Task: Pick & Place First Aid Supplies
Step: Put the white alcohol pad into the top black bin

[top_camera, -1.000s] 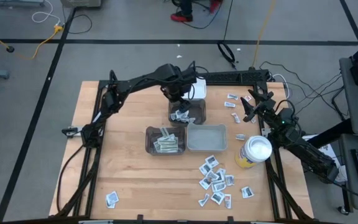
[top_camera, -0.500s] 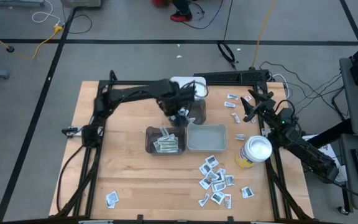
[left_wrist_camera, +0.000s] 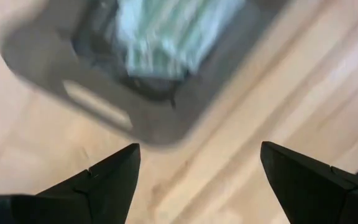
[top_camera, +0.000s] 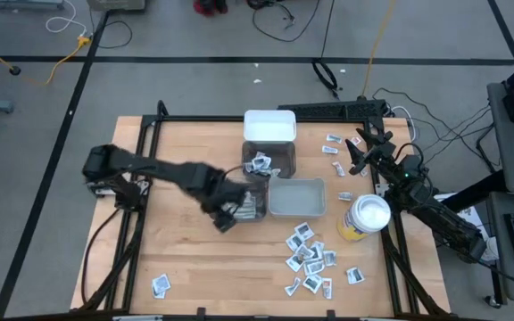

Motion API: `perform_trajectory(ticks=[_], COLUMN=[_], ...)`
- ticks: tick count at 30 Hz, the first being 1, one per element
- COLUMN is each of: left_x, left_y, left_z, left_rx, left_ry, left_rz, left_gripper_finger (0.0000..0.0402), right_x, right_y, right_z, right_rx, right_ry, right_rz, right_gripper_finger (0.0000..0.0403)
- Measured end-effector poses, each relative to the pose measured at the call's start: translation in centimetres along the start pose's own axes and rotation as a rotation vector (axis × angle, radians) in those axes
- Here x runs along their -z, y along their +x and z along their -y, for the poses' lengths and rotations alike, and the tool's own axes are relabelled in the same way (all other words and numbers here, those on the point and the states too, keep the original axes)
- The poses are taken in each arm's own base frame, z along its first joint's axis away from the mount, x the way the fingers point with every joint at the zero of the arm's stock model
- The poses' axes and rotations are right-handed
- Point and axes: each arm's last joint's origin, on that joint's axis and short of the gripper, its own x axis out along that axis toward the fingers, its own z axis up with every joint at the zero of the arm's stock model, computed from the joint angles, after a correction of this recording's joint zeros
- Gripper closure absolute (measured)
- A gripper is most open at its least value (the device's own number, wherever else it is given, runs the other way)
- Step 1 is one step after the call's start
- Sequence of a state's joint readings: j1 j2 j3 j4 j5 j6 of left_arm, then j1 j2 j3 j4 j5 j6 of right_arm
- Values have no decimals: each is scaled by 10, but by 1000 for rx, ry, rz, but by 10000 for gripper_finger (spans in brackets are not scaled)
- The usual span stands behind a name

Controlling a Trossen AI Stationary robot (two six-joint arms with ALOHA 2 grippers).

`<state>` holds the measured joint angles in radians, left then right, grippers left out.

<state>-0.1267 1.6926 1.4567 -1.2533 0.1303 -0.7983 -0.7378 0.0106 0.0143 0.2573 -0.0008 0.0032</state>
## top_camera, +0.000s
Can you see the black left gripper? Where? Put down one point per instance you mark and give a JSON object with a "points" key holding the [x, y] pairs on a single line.
{"points": [[221, 191]]}

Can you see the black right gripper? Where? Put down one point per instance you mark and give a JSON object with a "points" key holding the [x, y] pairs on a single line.
{"points": [[379, 158]]}

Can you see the adhesive bandage strip wrapper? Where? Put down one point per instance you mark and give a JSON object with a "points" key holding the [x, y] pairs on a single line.
{"points": [[248, 206], [250, 196], [244, 215]]}

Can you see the red white ointment packet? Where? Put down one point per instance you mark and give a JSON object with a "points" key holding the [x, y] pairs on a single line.
{"points": [[338, 169]]}

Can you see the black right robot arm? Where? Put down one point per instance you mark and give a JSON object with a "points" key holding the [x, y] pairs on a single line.
{"points": [[449, 223]]}

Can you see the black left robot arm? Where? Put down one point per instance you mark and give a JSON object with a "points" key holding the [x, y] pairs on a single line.
{"points": [[159, 169]]}

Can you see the small white ointment packet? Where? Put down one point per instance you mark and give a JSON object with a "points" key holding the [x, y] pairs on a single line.
{"points": [[329, 150], [334, 138]]}

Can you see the dark translucent plastic bin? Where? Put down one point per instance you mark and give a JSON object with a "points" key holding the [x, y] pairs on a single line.
{"points": [[286, 156], [260, 187]]}

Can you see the small grey packet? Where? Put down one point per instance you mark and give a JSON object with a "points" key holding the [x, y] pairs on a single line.
{"points": [[345, 196]]}

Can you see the disinfecting wipes canister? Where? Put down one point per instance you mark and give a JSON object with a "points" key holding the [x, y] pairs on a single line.
{"points": [[370, 214]]}

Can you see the grey plastic bin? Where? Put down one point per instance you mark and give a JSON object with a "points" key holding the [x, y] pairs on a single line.
{"points": [[297, 198]]}

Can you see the white plastic bin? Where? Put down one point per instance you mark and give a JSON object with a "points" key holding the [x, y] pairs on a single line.
{"points": [[269, 127]]}

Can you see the black desk leg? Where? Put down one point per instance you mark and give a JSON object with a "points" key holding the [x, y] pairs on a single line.
{"points": [[475, 191]]}

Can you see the red striped white packet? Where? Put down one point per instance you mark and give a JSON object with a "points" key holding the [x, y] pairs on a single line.
{"points": [[327, 288]]}

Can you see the person's foot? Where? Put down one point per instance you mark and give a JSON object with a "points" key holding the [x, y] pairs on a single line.
{"points": [[210, 6]]}

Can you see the black floor grommet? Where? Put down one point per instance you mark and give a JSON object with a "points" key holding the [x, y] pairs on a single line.
{"points": [[14, 70]]}

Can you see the grey metal base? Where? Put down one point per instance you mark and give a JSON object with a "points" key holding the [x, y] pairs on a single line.
{"points": [[25, 3]]}

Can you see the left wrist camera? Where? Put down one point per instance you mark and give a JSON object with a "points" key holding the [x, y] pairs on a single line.
{"points": [[224, 221]]}

